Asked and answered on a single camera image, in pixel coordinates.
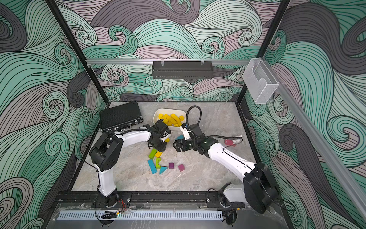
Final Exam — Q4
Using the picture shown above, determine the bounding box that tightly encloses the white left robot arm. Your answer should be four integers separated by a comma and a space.
89, 119, 171, 208

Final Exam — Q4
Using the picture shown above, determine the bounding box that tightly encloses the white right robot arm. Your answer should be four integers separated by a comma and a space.
173, 137, 279, 214

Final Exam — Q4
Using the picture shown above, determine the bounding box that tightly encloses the green rectangular block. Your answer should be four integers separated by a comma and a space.
148, 148, 158, 159

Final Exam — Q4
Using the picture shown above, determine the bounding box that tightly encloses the teal short block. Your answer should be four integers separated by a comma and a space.
175, 135, 185, 140

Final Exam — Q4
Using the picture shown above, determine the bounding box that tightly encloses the teal long block at left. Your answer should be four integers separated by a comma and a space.
148, 159, 157, 174

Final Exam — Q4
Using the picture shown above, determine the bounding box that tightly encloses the light green arch block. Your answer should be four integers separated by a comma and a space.
155, 157, 161, 169

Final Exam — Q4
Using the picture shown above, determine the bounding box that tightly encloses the magenta cube block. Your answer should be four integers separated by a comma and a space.
178, 164, 185, 172

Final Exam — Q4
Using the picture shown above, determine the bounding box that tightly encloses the teal triangle block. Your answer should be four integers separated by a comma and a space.
159, 166, 168, 175

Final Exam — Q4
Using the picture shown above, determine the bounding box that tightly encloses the white plastic tub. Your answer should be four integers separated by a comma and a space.
152, 108, 186, 131

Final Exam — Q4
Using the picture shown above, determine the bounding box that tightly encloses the pink and white toy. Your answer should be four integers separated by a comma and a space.
224, 135, 243, 147

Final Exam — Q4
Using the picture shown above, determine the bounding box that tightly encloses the black aluminium carrying case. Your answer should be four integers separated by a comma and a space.
99, 102, 144, 132

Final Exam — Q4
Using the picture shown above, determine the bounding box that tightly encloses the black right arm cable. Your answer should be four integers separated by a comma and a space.
185, 105, 244, 141

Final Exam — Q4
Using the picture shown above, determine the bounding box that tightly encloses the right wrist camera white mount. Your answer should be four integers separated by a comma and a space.
180, 123, 191, 140

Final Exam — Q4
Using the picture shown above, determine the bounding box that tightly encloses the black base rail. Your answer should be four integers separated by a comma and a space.
57, 190, 244, 211

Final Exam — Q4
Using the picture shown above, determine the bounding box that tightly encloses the black wall-mounted tray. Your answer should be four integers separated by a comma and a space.
152, 61, 214, 82

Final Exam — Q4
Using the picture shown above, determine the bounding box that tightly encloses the clear acrylic wall holder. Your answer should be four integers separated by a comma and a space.
243, 58, 279, 105

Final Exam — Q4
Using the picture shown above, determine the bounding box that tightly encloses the white slotted cable duct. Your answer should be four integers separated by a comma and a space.
56, 210, 223, 221

